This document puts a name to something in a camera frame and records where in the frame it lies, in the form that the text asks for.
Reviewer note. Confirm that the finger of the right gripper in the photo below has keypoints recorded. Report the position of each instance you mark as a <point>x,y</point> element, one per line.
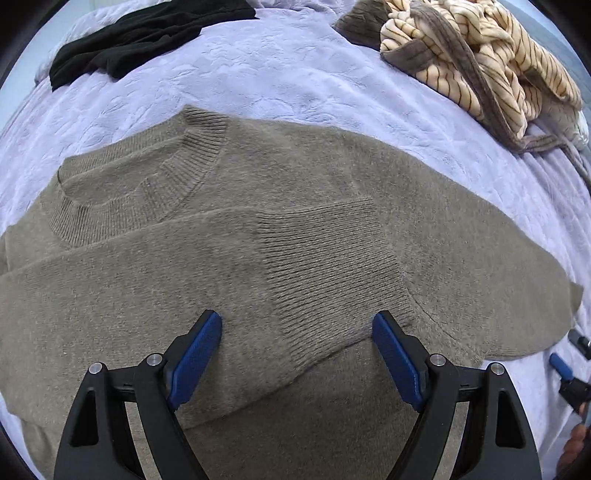
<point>580,342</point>
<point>561,367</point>

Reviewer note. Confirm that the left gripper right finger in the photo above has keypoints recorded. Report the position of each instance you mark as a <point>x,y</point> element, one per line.
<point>497,441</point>

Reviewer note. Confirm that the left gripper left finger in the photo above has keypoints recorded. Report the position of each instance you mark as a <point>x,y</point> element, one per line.
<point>97,443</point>

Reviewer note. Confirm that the olive brown knit sweater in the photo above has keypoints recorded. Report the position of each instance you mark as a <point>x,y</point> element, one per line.
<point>297,236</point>

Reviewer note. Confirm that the person's right hand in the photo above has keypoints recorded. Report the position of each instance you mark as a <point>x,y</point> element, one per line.
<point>574,462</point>

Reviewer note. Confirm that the cream striped brown garment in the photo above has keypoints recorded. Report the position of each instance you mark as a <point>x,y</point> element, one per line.
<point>478,55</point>

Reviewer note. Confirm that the lavender embossed bedspread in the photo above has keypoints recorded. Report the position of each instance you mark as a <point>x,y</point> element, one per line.
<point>290,64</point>

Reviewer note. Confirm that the black folded garment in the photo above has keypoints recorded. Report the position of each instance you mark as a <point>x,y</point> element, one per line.
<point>140,36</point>

